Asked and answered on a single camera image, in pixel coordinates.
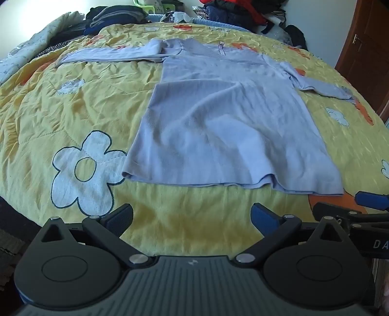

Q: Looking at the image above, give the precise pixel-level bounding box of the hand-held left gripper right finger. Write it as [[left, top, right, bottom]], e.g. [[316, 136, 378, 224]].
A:
[[234, 203, 350, 268]]

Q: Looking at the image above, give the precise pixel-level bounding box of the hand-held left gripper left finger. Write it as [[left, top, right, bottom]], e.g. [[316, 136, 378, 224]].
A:
[[39, 204, 151, 268]]

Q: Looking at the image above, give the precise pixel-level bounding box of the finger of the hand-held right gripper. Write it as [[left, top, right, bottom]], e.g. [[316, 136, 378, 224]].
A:
[[355, 191, 389, 213], [312, 202, 389, 234]]

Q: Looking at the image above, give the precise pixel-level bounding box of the light blue sweater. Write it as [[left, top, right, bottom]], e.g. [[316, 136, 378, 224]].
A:
[[59, 38, 357, 195]]

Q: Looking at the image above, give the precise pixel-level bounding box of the pile of red dark clothes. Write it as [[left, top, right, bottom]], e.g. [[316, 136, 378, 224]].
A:
[[194, 0, 287, 35]]

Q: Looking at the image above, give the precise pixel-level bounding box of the yellow floral blanket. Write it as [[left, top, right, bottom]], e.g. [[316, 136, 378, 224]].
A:
[[0, 21, 389, 256]]

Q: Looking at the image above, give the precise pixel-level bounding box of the wooden door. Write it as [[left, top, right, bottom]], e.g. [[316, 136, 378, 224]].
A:
[[334, 0, 389, 117]]

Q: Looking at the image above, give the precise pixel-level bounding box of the black bag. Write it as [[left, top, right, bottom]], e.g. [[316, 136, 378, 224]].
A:
[[284, 24, 309, 51]]

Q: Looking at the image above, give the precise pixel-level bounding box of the pale printed quilt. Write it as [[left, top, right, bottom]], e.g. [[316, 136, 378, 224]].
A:
[[0, 11, 89, 86]]

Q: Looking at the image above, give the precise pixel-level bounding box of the light blue knitted cloth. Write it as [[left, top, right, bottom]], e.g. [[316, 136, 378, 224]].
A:
[[193, 17, 253, 33]]

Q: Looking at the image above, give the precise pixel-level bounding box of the grey white garment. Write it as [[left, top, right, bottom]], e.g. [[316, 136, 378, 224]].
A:
[[160, 11, 196, 24]]

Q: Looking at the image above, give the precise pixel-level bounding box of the green plastic item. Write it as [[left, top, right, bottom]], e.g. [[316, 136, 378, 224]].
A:
[[134, 0, 183, 16]]

